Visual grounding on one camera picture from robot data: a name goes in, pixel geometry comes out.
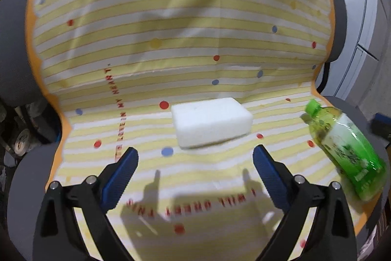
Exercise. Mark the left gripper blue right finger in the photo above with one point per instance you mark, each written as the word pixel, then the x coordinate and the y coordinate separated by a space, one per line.
pixel 273 176

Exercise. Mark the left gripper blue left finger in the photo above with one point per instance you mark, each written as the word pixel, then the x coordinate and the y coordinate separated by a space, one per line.
pixel 115 178

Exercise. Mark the green tea bottle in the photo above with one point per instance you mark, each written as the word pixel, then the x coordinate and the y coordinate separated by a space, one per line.
pixel 334 132

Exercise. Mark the white foam block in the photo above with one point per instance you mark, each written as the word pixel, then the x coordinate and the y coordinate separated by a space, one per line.
pixel 211 121

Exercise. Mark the grey office chair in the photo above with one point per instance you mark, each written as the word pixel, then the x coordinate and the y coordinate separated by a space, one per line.
pixel 18 86

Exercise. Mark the grey refrigerator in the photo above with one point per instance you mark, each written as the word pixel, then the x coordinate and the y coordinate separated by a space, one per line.
pixel 351 74

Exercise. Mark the yellow striped dotted cloth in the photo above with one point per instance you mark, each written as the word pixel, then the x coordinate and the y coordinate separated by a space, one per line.
pixel 112 69

